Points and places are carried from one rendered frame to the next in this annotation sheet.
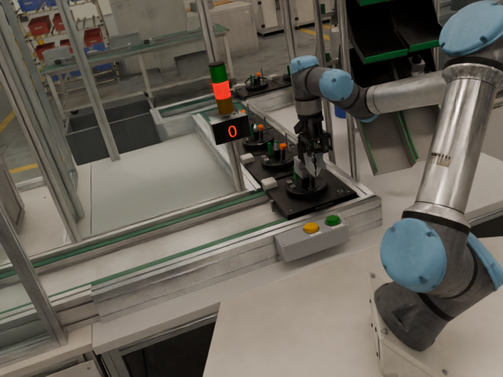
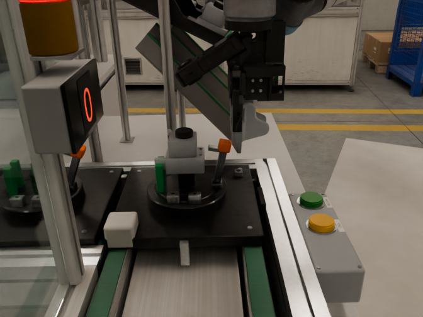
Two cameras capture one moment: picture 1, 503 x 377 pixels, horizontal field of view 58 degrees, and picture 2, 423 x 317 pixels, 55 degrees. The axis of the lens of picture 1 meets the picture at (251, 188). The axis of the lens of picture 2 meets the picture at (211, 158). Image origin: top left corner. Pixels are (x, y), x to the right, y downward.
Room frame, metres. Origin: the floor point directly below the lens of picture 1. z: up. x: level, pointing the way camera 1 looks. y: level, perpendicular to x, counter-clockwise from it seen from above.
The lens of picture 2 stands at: (1.14, 0.42, 1.34)
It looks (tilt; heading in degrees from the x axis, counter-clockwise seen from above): 26 degrees down; 283
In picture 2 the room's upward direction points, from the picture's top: 1 degrees counter-clockwise
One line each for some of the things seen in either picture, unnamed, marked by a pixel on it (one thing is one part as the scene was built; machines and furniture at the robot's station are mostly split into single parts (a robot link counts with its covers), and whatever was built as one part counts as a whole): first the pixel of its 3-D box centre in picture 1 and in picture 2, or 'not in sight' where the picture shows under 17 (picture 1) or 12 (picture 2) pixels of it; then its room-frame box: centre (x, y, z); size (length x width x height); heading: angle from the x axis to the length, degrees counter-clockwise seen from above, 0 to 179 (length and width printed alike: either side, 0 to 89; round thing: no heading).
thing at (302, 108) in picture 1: (309, 105); (248, 4); (1.22, -0.21, 1.29); 0.08 x 0.08 x 0.05
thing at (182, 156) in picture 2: (302, 163); (179, 150); (1.33, -0.18, 1.06); 0.08 x 0.04 x 0.07; 13
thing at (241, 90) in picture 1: (255, 80); not in sight; (2.69, -0.15, 1.01); 0.24 x 0.24 x 0.13; 13
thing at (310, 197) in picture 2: (332, 221); (311, 201); (1.11, -0.22, 0.96); 0.04 x 0.04 x 0.02
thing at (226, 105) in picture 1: (224, 104); (49, 26); (1.40, 0.03, 1.28); 0.05 x 0.05 x 0.05
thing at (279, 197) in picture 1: (307, 191); (187, 200); (1.32, -0.18, 0.96); 0.24 x 0.24 x 0.02; 13
